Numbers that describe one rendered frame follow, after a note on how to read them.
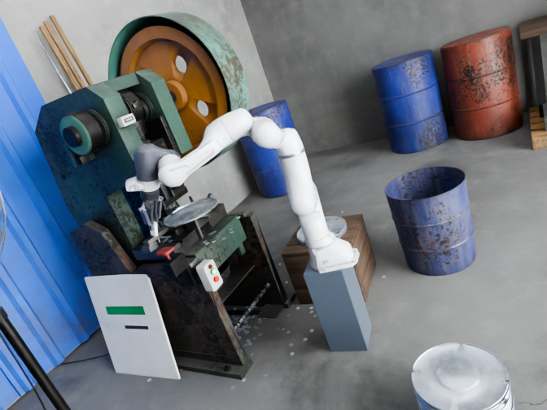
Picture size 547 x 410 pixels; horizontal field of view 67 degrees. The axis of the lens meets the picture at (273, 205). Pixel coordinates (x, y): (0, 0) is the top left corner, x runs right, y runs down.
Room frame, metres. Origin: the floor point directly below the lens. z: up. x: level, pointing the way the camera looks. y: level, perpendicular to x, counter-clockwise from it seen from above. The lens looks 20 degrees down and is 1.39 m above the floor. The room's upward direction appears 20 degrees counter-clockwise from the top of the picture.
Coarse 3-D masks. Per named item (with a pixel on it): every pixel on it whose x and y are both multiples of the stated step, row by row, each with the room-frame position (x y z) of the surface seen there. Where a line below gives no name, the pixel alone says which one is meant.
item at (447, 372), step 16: (432, 352) 1.14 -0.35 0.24; (448, 352) 1.12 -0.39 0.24; (464, 352) 1.10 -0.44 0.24; (480, 352) 1.07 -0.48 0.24; (416, 368) 1.10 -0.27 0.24; (432, 368) 1.08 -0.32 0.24; (448, 368) 1.05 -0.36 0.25; (464, 368) 1.03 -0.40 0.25; (480, 368) 1.01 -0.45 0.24; (496, 368) 0.99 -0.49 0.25; (416, 384) 1.04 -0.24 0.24; (432, 384) 1.02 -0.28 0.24; (448, 384) 0.99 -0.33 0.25; (464, 384) 0.97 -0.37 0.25; (480, 384) 0.96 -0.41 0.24; (496, 384) 0.94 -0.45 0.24; (432, 400) 0.96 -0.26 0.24; (448, 400) 0.94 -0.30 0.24; (464, 400) 0.92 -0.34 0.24; (480, 400) 0.91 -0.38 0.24; (496, 400) 0.89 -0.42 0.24
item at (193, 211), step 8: (200, 200) 2.15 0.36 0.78; (208, 200) 2.10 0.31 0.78; (216, 200) 2.05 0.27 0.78; (184, 208) 2.12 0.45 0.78; (192, 208) 2.04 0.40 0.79; (200, 208) 2.00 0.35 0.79; (208, 208) 1.96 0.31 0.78; (168, 216) 2.08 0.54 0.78; (176, 216) 2.03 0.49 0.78; (184, 216) 1.96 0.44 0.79; (192, 216) 1.93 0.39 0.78; (200, 216) 1.88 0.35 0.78; (168, 224) 1.95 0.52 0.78
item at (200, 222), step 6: (222, 204) 1.96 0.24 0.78; (216, 210) 1.91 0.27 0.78; (204, 216) 1.87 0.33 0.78; (210, 216) 1.87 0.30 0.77; (192, 222) 1.96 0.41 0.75; (198, 222) 1.96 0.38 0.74; (204, 222) 1.99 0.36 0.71; (192, 228) 1.97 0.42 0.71; (198, 228) 1.95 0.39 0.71; (204, 228) 1.98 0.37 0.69; (210, 228) 2.01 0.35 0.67; (198, 234) 1.96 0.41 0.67; (204, 234) 1.96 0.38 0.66
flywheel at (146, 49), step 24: (168, 24) 2.31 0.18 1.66; (144, 48) 2.42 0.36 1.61; (168, 48) 2.34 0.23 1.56; (192, 48) 2.21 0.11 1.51; (120, 72) 2.53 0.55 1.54; (168, 72) 2.38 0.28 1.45; (192, 72) 2.29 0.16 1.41; (216, 72) 2.16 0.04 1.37; (192, 96) 2.32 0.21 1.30; (216, 96) 2.24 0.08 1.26; (192, 120) 2.36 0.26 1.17; (192, 144) 2.40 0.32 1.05
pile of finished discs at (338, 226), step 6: (330, 216) 2.26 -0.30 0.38; (336, 216) 2.23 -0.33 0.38; (330, 222) 2.19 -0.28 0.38; (336, 222) 2.16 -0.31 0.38; (342, 222) 2.13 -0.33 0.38; (330, 228) 2.11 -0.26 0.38; (336, 228) 2.09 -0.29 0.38; (342, 228) 2.06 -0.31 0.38; (300, 234) 2.17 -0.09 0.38; (336, 234) 2.01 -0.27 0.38; (342, 234) 2.03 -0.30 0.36; (300, 240) 2.09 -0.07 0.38
